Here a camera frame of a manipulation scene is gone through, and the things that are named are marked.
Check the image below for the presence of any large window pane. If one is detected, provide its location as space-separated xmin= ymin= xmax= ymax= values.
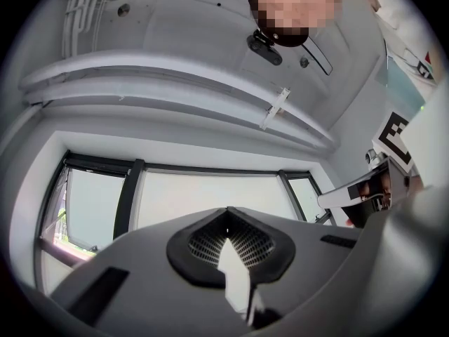
xmin=135 ymin=166 xmax=292 ymax=231

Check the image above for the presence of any white ceiling pipe bundle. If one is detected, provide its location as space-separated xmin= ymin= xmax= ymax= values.
xmin=62 ymin=0 xmax=115 ymax=60

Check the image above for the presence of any white pipe bracket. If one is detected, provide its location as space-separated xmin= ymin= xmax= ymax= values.
xmin=258 ymin=86 xmax=292 ymax=131

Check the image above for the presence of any black framed window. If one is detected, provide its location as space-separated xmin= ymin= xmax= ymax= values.
xmin=279 ymin=169 xmax=334 ymax=226
xmin=38 ymin=149 xmax=145 ymax=256

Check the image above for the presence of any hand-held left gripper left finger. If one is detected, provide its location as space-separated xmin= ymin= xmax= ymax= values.
xmin=48 ymin=206 xmax=252 ymax=337

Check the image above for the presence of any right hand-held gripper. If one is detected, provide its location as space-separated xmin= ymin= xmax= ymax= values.
xmin=316 ymin=110 xmax=422 ymax=230

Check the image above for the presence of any person's head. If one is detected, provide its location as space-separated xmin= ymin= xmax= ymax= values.
xmin=248 ymin=0 xmax=343 ymax=48

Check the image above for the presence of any black head-worn camera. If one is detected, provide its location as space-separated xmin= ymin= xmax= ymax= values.
xmin=246 ymin=29 xmax=283 ymax=66

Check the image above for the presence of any long ceiling light panel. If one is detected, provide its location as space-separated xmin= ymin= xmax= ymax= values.
xmin=301 ymin=36 xmax=334 ymax=77

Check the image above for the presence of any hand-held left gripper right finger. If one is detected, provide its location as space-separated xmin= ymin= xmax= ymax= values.
xmin=227 ymin=184 xmax=448 ymax=337

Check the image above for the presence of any frosted glass partition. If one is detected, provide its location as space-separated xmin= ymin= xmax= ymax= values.
xmin=375 ymin=56 xmax=425 ymax=108

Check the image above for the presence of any white shirt with colourful print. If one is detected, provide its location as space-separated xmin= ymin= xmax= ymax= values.
xmin=329 ymin=0 xmax=443 ymax=88

